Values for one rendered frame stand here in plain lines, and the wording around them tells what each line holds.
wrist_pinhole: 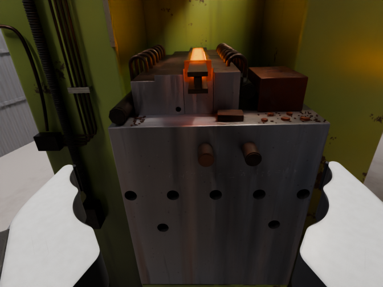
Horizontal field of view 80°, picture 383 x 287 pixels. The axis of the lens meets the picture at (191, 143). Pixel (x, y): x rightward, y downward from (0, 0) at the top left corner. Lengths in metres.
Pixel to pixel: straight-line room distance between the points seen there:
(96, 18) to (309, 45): 0.47
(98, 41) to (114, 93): 0.12
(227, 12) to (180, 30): 0.17
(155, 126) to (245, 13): 0.62
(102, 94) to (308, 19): 0.50
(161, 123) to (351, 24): 0.46
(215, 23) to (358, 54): 0.46
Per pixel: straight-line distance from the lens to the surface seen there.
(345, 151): 0.76
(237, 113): 0.42
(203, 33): 0.90
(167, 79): 0.43
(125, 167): 0.45
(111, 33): 0.59
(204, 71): 0.32
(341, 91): 0.68
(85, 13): 0.61
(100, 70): 0.62
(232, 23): 0.91
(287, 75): 0.47
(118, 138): 0.43
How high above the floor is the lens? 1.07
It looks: 27 degrees down
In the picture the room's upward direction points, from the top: 2 degrees counter-clockwise
